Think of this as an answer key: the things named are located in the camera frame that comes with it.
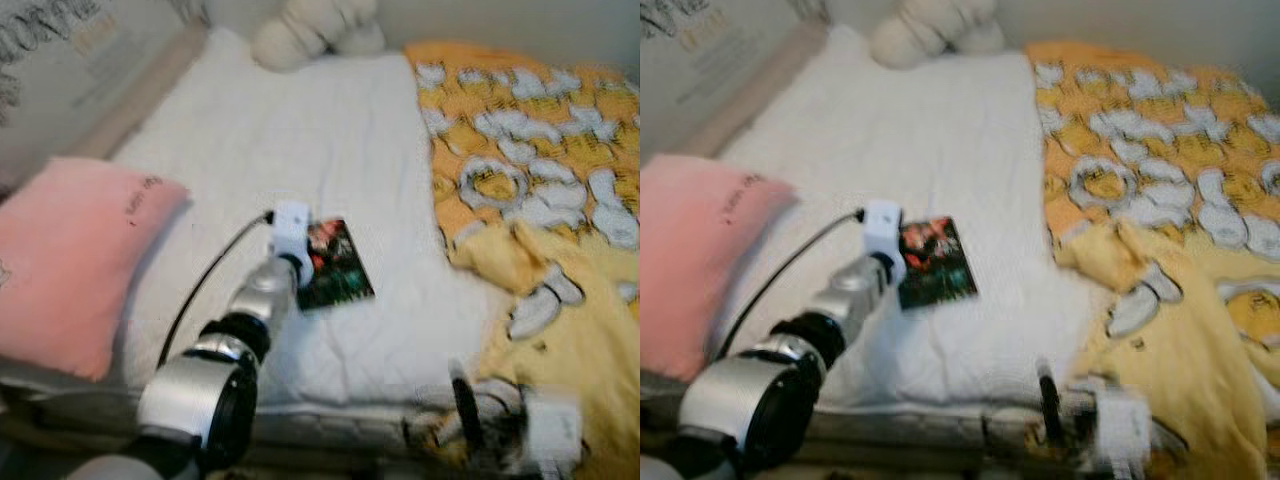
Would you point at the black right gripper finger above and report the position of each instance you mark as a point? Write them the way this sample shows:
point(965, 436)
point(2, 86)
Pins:
point(1048, 405)
point(465, 410)

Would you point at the dark printed book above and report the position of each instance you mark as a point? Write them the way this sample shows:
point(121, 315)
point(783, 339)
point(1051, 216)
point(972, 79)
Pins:
point(342, 265)
point(940, 262)

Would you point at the pink pillow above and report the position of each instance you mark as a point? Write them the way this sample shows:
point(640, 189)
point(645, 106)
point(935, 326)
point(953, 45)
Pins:
point(700, 260)
point(70, 260)

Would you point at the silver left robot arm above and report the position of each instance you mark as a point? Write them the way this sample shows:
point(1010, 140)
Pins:
point(735, 405)
point(190, 400)

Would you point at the white quilted mattress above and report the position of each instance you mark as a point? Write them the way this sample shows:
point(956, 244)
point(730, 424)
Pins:
point(930, 140)
point(300, 140)

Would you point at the cream plush toy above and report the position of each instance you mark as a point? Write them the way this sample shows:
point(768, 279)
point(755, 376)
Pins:
point(930, 32)
point(310, 35)

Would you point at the yellow orange patterned blanket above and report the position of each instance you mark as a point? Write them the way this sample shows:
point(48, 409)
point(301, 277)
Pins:
point(540, 180)
point(1170, 180)

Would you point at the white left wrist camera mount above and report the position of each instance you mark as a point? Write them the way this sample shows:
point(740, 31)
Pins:
point(883, 225)
point(290, 228)

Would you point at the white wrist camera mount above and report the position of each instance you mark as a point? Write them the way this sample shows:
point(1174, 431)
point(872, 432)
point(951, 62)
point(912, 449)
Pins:
point(1122, 432)
point(290, 228)
point(883, 225)
point(553, 432)

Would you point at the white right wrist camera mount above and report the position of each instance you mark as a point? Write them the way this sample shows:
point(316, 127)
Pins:
point(553, 432)
point(1122, 432)

